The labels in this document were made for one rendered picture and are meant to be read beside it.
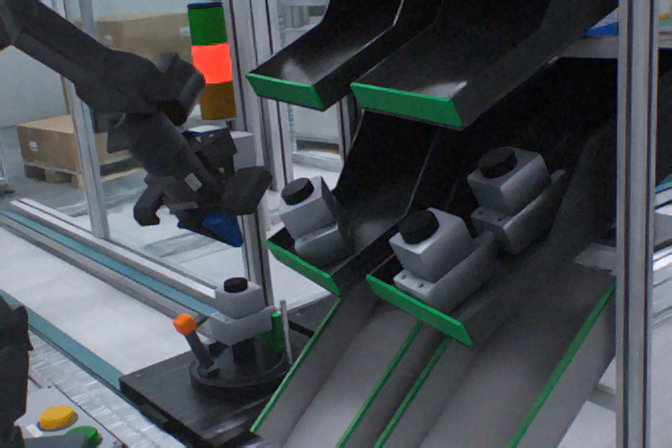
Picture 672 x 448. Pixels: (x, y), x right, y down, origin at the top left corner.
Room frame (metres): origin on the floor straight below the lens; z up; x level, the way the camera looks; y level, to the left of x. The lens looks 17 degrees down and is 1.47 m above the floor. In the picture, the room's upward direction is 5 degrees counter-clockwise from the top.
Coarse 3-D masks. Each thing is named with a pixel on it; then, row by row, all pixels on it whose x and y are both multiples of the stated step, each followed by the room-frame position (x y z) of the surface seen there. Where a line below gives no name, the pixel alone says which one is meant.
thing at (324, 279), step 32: (384, 128) 0.87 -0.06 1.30; (416, 128) 0.89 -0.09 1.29; (352, 160) 0.86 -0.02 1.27; (384, 160) 0.87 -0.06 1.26; (416, 160) 0.87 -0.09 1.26; (448, 160) 0.75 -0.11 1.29; (352, 192) 0.85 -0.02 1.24; (384, 192) 0.83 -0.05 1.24; (416, 192) 0.74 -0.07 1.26; (448, 192) 0.75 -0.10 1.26; (352, 224) 0.80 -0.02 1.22; (384, 224) 0.78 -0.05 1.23; (288, 256) 0.77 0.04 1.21; (352, 256) 0.71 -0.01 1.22; (384, 256) 0.72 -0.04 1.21; (352, 288) 0.71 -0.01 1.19
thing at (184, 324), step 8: (184, 312) 0.98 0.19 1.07; (176, 320) 0.97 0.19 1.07; (184, 320) 0.97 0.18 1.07; (192, 320) 0.97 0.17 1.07; (200, 320) 0.98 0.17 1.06; (176, 328) 0.97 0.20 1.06; (184, 328) 0.96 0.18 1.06; (192, 328) 0.97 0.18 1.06; (184, 336) 0.98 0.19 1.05; (192, 336) 0.97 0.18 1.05; (192, 344) 0.97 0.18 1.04; (200, 344) 0.98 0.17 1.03; (200, 352) 0.97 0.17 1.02; (200, 360) 0.98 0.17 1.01; (208, 360) 0.98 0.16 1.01; (208, 368) 0.98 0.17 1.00
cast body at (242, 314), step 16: (224, 288) 1.01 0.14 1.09; (240, 288) 1.01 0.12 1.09; (256, 288) 1.01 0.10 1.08; (224, 304) 1.01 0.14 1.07; (240, 304) 1.00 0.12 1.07; (256, 304) 1.01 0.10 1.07; (224, 320) 0.99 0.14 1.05; (240, 320) 0.99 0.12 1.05; (256, 320) 1.01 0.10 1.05; (224, 336) 0.99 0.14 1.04; (240, 336) 0.99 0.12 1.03
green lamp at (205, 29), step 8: (200, 8) 1.22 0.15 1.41; (208, 8) 1.22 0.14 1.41; (216, 8) 1.22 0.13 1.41; (192, 16) 1.22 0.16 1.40; (200, 16) 1.22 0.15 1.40; (208, 16) 1.22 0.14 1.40; (216, 16) 1.22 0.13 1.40; (192, 24) 1.22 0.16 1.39; (200, 24) 1.22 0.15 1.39; (208, 24) 1.22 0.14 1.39; (216, 24) 1.22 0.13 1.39; (224, 24) 1.23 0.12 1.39; (192, 32) 1.23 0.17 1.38; (200, 32) 1.22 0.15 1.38; (208, 32) 1.22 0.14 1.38; (216, 32) 1.22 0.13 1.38; (224, 32) 1.23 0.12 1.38; (192, 40) 1.23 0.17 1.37; (200, 40) 1.22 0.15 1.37; (208, 40) 1.22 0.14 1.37; (216, 40) 1.22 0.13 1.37; (224, 40) 1.23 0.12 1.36
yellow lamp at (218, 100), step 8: (208, 88) 1.22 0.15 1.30; (216, 88) 1.22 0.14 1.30; (224, 88) 1.22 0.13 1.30; (232, 88) 1.23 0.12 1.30; (208, 96) 1.22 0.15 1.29; (216, 96) 1.22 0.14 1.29; (224, 96) 1.22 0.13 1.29; (232, 96) 1.23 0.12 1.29; (200, 104) 1.23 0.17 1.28; (208, 104) 1.22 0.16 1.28; (216, 104) 1.22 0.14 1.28; (224, 104) 1.22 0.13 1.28; (232, 104) 1.23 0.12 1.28; (208, 112) 1.22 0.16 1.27; (216, 112) 1.22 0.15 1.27; (224, 112) 1.22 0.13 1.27; (232, 112) 1.23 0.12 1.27
